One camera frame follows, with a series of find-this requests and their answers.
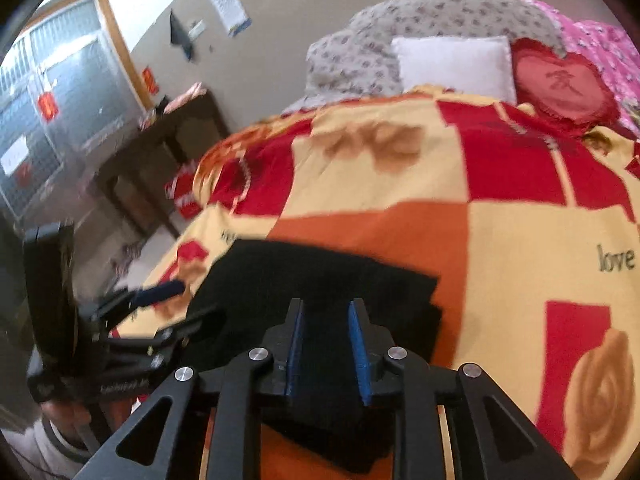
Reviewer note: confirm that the pink printed quilt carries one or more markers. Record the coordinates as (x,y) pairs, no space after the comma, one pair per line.
(605,45)

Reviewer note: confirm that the pink folded cloth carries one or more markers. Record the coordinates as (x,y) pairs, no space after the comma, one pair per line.
(185,95)

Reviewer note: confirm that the red heart cushion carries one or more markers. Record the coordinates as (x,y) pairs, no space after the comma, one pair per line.
(565,85)

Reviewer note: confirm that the black pants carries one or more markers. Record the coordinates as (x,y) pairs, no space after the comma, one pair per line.
(320,280)

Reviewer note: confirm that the person's left hand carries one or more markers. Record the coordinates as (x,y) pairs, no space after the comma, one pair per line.
(57,412)

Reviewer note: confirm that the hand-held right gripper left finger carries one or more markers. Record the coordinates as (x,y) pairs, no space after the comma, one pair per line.
(295,350)

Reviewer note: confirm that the grey floral quilt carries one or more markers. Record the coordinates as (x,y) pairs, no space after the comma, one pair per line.
(360,60)

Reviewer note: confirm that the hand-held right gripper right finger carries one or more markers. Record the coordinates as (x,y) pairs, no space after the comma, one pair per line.
(361,355)

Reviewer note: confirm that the dark hanging cloth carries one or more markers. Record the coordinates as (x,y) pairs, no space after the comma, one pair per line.
(180,32)

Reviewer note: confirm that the red paper wall sign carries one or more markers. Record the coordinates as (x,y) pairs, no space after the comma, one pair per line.
(150,80)

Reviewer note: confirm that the red paper window decoration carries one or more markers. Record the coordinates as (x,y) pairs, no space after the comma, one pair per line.
(47,105)

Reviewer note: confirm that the white wall hook rack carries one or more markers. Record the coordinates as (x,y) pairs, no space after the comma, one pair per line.
(197,29)

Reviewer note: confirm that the glass window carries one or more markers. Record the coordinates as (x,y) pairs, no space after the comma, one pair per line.
(70,85)

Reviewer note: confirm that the red shopping bag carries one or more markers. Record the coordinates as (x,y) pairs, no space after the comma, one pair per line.
(182,195)

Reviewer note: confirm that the white pillow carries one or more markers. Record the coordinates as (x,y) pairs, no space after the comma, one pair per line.
(450,65)

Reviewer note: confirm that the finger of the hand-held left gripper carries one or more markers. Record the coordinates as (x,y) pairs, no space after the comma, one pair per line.
(160,292)
(185,329)

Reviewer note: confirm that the wall calendar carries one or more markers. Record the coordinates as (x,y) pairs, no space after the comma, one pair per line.
(226,2)

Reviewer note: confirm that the orange red printed blanket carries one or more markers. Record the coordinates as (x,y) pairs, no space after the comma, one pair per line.
(500,240)

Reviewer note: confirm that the dark wooden table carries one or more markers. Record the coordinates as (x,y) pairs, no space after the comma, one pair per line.
(165,130)

